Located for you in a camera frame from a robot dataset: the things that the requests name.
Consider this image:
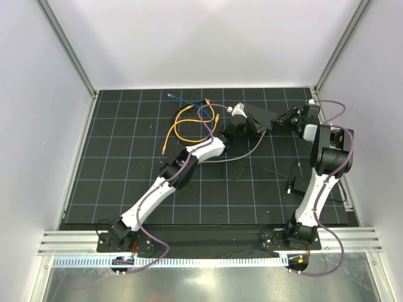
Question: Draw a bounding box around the aluminium front rail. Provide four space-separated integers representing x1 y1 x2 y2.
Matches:
37 227 382 256

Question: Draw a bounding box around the black network switch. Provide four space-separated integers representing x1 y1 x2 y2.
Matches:
244 104 278 131

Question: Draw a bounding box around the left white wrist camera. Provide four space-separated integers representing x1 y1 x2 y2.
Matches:
227 103 247 119

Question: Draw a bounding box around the grey ethernet cable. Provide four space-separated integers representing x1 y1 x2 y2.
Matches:
204 131 266 163

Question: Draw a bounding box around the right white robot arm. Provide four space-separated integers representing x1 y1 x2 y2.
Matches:
272 99 355 249

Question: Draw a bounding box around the left aluminium frame post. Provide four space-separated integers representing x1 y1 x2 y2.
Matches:
35 0 97 98

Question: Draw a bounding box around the black grid mat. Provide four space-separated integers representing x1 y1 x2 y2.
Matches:
58 88 360 227

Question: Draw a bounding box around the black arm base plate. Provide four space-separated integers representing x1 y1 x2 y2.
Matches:
96 224 322 259

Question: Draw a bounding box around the orange ethernet cable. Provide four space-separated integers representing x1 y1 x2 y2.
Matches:
173 106 221 145
161 98 217 155

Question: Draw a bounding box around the slotted cable duct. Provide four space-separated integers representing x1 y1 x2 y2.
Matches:
52 255 288 269

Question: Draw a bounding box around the blue ethernet cable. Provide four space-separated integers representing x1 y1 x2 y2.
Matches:
168 92 220 136

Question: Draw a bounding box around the right aluminium frame post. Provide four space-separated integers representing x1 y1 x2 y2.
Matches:
314 0 373 95

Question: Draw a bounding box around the black power cable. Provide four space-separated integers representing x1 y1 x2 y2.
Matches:
171 99 303 183

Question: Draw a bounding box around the aluminium frame post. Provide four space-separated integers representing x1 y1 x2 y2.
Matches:
35 0 97 98
314 0 373 95

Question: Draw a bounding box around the black power adapter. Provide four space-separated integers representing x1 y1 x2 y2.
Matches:
287 176 310 195

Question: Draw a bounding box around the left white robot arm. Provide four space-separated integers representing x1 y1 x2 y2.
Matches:
108 112 272 252

